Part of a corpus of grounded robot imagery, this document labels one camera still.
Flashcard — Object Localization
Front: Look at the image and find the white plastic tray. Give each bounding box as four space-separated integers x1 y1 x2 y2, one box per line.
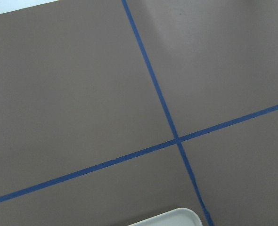
130 208 203 226

